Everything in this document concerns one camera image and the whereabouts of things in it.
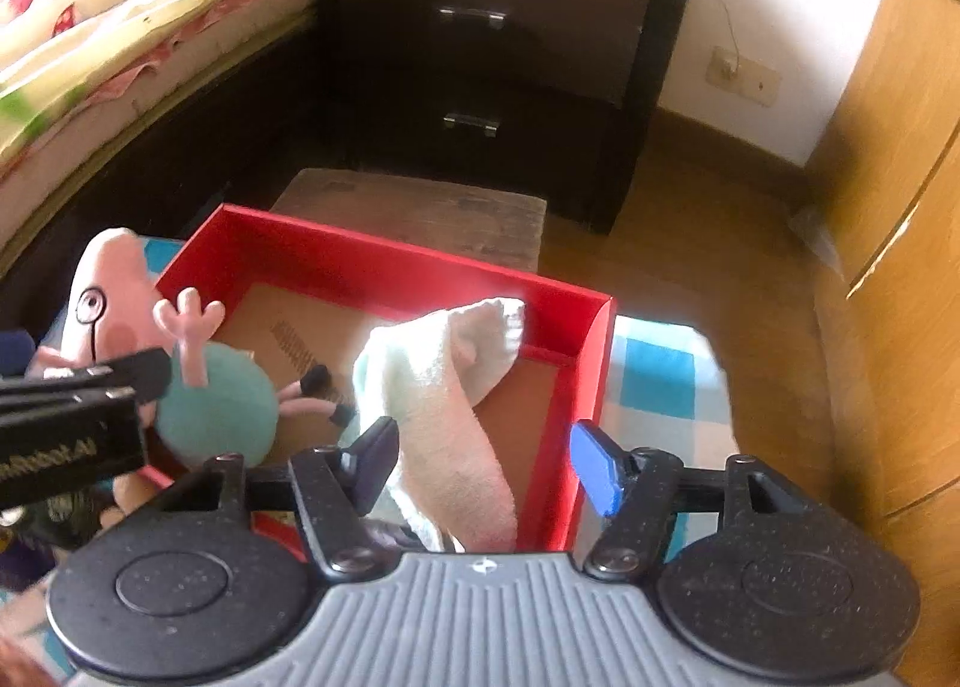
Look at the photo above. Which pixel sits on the dark wooden nightstand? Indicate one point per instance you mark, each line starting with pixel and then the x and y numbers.
pixel 495 57

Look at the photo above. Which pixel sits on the wooden wardrobe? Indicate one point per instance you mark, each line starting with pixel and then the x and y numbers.
pixel 892 207

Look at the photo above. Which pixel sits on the pink pig plush toy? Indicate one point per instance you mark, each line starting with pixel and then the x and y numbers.
pixel 214 406

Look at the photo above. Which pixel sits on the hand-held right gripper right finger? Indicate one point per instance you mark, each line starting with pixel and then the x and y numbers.
pixel 596 466

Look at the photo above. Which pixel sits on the wall socket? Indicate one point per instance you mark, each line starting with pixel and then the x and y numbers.
pixel 746 76

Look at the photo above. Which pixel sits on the red cardboard box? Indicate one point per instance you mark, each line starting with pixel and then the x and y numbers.
pixel 390 263

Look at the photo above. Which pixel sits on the dark nightstand drawer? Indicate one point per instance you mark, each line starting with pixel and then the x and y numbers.
pixel 480 139
pixel 525 12

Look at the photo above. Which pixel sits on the white towel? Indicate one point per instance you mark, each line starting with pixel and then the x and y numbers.
pixel 442 387

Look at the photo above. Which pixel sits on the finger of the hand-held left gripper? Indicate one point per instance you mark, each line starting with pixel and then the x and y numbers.
pixel 142 373

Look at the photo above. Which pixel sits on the wooden stool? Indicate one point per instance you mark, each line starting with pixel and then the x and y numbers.
pixel 420 207

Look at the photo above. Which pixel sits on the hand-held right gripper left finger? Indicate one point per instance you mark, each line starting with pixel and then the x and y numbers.
pixel 375 466

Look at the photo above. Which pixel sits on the bed with floral blanket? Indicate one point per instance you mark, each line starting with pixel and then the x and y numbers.
pixel 112 4

